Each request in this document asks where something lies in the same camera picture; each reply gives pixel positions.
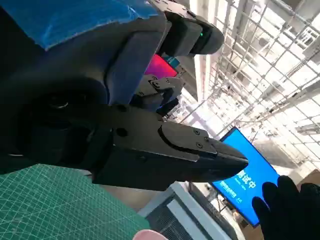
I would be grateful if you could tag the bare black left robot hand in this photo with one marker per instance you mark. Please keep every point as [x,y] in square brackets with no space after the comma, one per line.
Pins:
[75,112]

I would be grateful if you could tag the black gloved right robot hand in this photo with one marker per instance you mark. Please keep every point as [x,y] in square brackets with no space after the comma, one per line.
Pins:
[287,212]

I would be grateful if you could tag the pink bowl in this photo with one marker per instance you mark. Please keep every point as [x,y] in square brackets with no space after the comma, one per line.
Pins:
[147,236]

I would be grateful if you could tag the large blue display screen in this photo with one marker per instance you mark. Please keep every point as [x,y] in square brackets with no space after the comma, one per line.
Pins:
[257,162]

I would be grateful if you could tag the green cutting mat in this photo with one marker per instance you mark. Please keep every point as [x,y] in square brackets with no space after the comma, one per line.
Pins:
[50,205]

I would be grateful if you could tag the red display screen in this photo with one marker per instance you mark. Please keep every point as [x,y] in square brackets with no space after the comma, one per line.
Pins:
[160,66]

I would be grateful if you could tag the white cabinet with grille panel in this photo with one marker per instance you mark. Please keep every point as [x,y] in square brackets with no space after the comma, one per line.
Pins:
[160,220]

